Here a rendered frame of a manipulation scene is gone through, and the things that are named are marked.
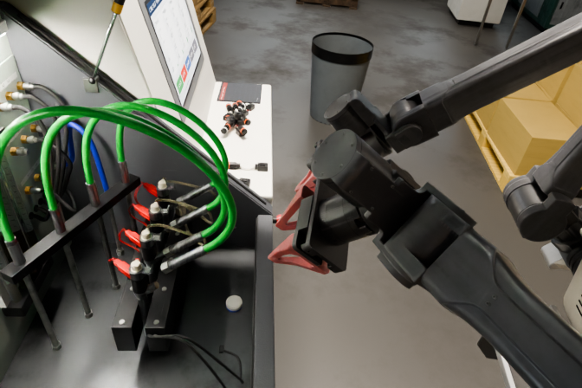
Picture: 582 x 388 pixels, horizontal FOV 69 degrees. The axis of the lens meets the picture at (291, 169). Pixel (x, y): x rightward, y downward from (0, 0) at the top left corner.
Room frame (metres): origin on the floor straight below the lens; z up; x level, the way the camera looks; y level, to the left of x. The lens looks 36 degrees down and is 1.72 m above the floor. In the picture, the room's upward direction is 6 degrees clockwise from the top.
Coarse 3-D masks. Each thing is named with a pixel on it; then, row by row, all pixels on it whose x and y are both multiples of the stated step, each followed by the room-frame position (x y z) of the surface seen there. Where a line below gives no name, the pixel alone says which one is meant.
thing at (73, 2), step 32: (0, 0) 0.83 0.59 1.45; (32, 0) 0.83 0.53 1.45; (64, 0) 0.84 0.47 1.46; (96, 0) 0.85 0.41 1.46; (128, 0) 0.93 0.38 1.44; (64, 32) 0.84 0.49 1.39; (96, 32) 0.84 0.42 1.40; (128, 32) 0.86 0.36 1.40; (128, 64) 0.85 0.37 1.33; (160, 64) 0.99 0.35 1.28; (160, 96) 0.91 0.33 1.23; (192, 128) 1.07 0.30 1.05
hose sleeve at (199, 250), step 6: (198, 246) 0.52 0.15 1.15; (186, 252) 0.52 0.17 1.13; (192, 252) 0.51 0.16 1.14; (198, 252) 0.51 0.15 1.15; (204, 252) 0.51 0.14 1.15; (174, 258) 0.52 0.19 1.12; (180, 258) 0.51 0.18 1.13; (186, 258) 0.51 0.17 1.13; (192, 258) 0.51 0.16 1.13; (168, 264) 0.51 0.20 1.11; (174, 264) 0.51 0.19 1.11; (180, 264) 0.51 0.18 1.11
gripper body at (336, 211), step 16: (320, 192) 0.40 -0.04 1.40; (320, 208) 0.37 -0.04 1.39; (336, 208) 0.36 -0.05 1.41; (352, 208) 0.35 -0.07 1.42; (320, 224) 0.36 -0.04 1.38; (336, 224) 0.35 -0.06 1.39; (352, 224) 0.34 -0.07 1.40; (320, 240) 0.34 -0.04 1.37; (336, 240) 0.35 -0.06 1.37; (352, 240) 0.35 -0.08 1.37; (320, 256) 0.33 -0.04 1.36; (336, 256) 0.34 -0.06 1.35; (336, 272) 0.33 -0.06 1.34
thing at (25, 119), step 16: (32, 112) 0.50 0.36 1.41; (48, 112) 0.49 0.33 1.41; (64, 112) 0.50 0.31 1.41; (80, 112) 0.50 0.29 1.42; (96, 112) 0.50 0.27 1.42; (112, 112) 0.51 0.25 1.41; (16, 128) 0.49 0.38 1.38; (144, 128) 0.51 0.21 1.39; (0, 144) 0.49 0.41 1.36; (176, 144) 0.51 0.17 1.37; (0, 160) 0.49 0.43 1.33; (192, 160) 0.51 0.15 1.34; (208, 176) 0.52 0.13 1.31; (0, 192) 0.49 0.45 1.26; (224, 192) 0.52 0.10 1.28; (0, 208) 0.48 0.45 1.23; (0, 224) 0.48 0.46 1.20; (16, 240) 0.49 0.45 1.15; (224, 240) 0.52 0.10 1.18
